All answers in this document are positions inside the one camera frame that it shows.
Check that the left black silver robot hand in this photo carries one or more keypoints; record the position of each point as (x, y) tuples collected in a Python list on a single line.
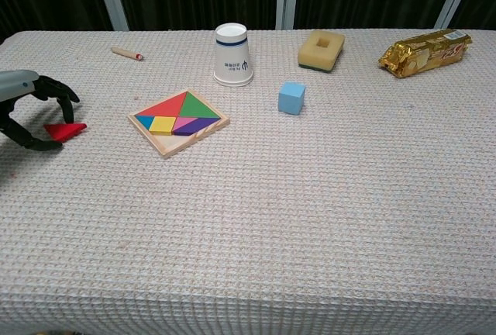
[(19, 83)]

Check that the red triangle piece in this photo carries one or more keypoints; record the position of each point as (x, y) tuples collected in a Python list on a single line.
[(64, 131)]

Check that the small blue tangram triangle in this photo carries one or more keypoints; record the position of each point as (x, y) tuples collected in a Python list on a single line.
[(145, 119)]

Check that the yellow tangram square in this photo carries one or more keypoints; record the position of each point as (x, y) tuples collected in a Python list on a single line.
[(162, 125)]

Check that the large red tangram triangle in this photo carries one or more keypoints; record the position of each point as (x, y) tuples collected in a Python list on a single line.
[(168, 108)]

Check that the small pink tangram triangle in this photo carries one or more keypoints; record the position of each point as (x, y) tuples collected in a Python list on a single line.
[(182, 122)]

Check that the large green tangram triangle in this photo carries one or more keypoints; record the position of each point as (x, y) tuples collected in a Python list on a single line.
[(193, 108)]

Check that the purple tangram parallelogram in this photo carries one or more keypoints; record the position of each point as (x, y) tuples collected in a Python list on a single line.
[(197, 126)]

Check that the short wooden red pencil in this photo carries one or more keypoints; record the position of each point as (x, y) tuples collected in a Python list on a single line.
[(124, 52)]

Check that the upturned white paper cup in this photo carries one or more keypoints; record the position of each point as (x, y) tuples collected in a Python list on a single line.
[(232, 59)]

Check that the light blue cube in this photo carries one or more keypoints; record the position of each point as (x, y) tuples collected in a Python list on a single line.
[(290, 98)]

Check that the yellow sponge with hole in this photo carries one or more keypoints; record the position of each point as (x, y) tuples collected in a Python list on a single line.
[(310, 54)]

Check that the gold foil snack packet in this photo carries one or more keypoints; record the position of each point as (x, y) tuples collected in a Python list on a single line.
[(422, 56)]

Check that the wooden tangram puzzle tray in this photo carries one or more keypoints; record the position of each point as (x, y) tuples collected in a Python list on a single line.
[(174, 145)]

